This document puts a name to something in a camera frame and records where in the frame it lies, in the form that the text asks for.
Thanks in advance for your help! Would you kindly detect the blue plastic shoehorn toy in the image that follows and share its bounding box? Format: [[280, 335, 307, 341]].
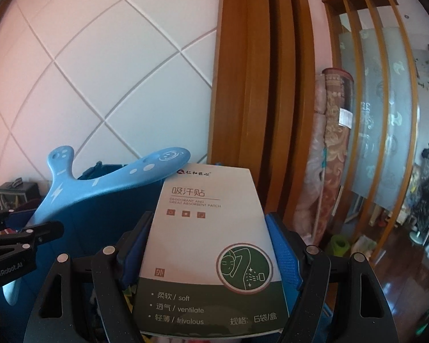
[[0, 145, 190, 306]]

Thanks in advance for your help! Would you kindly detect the white green patch box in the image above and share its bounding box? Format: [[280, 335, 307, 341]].
[[134, 163, 288, 339]]

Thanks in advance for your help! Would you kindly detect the rolled patterned carpet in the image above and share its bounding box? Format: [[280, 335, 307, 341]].
[[291, 67, 353, 246]]

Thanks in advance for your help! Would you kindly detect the blue plastic storage crate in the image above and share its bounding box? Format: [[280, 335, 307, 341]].
[[0, 160, 223, 343]]

